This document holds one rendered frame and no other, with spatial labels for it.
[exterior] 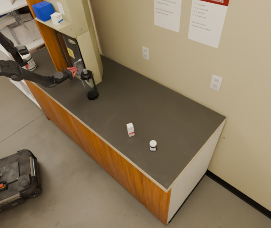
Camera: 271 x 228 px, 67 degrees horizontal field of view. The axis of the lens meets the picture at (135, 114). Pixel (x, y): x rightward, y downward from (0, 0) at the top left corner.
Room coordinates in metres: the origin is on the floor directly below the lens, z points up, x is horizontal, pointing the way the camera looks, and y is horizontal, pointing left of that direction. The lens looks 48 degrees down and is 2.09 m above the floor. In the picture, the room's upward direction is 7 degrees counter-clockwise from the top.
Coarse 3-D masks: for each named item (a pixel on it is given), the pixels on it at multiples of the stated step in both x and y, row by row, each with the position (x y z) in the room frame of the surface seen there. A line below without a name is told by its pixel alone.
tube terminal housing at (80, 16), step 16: (48, 0) 1.59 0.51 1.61; (64, 0) 1.43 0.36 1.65; (80, 0) 1.48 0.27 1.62; (64, 16) 1.48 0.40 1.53; (80, 16) 1.46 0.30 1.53; (80, 32) 1.44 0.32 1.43; (80, 48) 1.42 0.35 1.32; (96, 48) 1.60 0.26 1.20; (96, 64) 1.48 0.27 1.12; (96, 80) 1.46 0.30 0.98
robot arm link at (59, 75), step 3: (57, 72) 1.27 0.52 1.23; (60, 72) 1.28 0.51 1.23; (48, 75) 1.31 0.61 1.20; (54, 75) 1.25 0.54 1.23; (57, 75) 1.25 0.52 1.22; (60, 75) 1.26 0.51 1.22; (54, 78) 1.23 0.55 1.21; (57, 78) 1.24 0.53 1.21; (60, 78) 1.24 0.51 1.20; (54, 81) 1.25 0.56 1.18; (54, 84) 1.25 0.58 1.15; (48, 87) 1.24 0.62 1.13
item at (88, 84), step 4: (92, 72) 1.32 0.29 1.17; (80, 76) 1.28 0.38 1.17; (84, 80) 1.26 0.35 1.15; (88, 80) 1.26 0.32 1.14; (92, 80) 1.28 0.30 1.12; (84, 84) 1.27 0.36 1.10; (88, 84) 1.26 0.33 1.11; (92, 84) 1.27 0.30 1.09; (88, 88) 1.26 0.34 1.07; (92, 88) 1.26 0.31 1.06; (88, 92) 1.26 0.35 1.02; (92, 92) 1.26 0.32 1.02; (96, 92) 1.29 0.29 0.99; (88, 96) 1.27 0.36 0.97; (92, 96) 1.26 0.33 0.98
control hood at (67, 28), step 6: (36, 18) 1.57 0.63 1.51; (48, 24) 1.44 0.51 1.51; (54, 24) 1.42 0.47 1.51; (60, 24) 1.41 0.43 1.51; (66, 24) 1.40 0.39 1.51; (72, 24) 1.41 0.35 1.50; (60, 30) 1.35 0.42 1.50; (66, 30) 1.37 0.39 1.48; (72, 30) 1.41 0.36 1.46; (72, 36) 1.40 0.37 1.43
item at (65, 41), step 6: (60, 36) 1.58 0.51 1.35; (66, 36) 1.51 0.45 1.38; (60, 42) 1.61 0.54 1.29; (66, 42) 1.54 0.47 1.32; (72, 42) 1.46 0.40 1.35; (66, 48) 1.56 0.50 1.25; (72, 48) 1.48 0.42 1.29; (78, 48) 1.42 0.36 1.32; (66, 54) 1.59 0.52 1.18; (78, 54) 1.44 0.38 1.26; (66, 60) 1.63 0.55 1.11; (72, 60) 1.54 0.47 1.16; (72, 66) 1.57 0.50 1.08; (78, 66) 1.49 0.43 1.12; (84, 66) 1.42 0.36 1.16; (78, 72) 1.51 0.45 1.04
